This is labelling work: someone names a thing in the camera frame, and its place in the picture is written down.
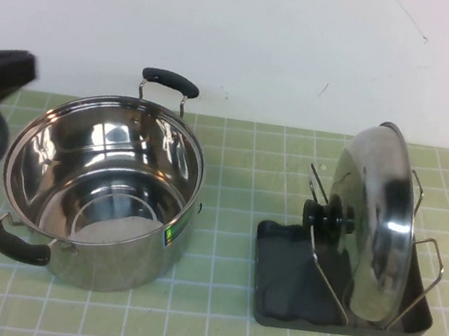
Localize metal wire lid rack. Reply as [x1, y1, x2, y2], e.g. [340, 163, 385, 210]
[284, 151, 449, 336]

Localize stainless steel pot lid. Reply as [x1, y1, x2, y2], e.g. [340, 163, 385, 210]
[285, 109, 435, 330]

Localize dark grey drip tray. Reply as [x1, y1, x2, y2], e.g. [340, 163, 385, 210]
[240, 216, 448, 336]

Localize stainless steel pot black handles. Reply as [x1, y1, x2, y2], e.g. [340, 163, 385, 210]
[0, 41, 225, 308]

